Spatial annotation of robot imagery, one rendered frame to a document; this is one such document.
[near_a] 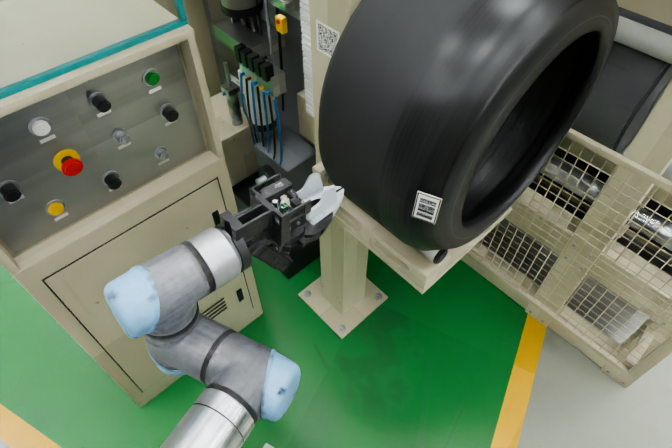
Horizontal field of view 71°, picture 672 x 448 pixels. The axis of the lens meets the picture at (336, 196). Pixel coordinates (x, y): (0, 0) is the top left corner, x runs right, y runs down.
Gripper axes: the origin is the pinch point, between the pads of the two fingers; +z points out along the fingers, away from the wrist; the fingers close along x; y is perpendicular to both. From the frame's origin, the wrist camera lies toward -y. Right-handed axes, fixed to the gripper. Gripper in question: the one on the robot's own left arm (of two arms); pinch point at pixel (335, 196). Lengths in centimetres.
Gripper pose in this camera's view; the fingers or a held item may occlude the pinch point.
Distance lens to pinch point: 75.4
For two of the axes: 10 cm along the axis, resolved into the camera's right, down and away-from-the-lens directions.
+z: 7.3, -4.3, 5.3
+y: 0.9, -7.1, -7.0
